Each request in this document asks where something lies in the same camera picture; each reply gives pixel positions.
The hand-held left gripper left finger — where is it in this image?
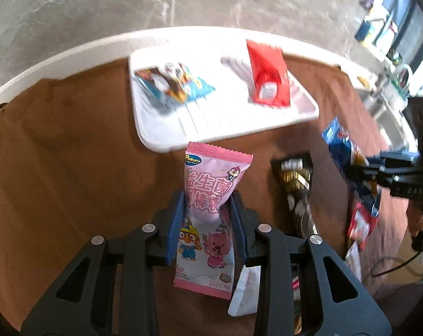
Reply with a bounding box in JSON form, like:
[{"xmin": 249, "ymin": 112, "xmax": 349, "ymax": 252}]
[{"xmin": 20, "ymin": 191, "xmax": 188, "ymax": 336}]

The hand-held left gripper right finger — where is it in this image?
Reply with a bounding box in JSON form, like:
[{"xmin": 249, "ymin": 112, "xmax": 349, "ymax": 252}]
[{"xmin": 228, "ymin": 191, "xmax": 391, "ymax": 336}]

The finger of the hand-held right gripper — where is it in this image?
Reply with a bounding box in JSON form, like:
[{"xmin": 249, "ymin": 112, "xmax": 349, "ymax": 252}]
[
  {"xmin": 365, "ymin": 150, "xmax": 421, "ymax": 169},
  {"xmin": 345, "ymin": 164, "xmax": 398, "ymax": 187}
]

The blue red snack packet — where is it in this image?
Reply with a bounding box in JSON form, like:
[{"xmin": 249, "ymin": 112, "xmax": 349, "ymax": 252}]
[{"xmin": 322, "ymin": 117, "xmax": 382, "ymax": 250}]

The pink cartoon snack packet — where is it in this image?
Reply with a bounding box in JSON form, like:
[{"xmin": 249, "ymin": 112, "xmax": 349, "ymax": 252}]
[{"xmin": 173, "ymin": 142, "xmax": 254, "ymax": 300}]

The white ribbed tray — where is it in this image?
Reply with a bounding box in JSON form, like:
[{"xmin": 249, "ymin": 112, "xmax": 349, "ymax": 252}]
[{"xmin": 128, "ymin": 44, "xmax": 320, "ymax": 153}]

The person's right hand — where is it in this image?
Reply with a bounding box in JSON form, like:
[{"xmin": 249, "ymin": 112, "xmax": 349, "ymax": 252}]
[{"xmin": 406, "ymin": 198, "xmax": 423, "ymax": 253}]

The steel sink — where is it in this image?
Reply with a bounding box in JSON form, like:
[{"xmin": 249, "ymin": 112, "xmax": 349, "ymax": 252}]
[{"xmin": 367, "ymin": 103, "xmax": 413, "ymax": 153}]

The chrome faucet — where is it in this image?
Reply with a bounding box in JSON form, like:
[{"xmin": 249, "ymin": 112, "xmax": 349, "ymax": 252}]
[{"xmin": 389, "ymin": 64, "xmax": 414, "ymax": 93}]

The plain white snack packet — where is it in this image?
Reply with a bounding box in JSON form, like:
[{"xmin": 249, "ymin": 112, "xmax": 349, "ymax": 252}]
[{"xmin": 227, "ymin": 264, "xmax": 263, "ymax": 318}]

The black gold snack packet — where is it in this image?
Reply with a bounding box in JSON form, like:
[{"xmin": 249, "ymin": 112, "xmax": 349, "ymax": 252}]
[{"xmin": 270, "ymin": 152, "xmax": 320, "ymax": 239}]

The white paper packet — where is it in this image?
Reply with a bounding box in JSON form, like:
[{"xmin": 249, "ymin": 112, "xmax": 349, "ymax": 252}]
[{"xmin": 344, "ymin": 243, "xmax": 363, "ymax": 282}]

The blue white box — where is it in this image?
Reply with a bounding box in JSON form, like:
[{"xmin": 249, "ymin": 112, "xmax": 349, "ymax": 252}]
[{"xmin": 355, "ymin": 19, "xmax": 374, "ymax": 41}]

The blue cartoon dog snack packet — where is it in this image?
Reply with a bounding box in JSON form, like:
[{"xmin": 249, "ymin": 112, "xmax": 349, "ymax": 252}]
[{"xmin": 134, "ymin": 62, "xmax": 216, "ymax": 110}]

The black cable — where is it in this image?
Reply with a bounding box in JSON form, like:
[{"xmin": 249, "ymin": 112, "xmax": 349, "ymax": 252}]
[{"xmin": 370, "ymin": 247, "xmax": 423, "ymax": 278}]

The dark window frame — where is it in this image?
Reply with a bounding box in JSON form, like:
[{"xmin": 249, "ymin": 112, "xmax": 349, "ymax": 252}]
[{"xmin": 380, "ymin": 0, "xmax": 423, "ymax": 78}]

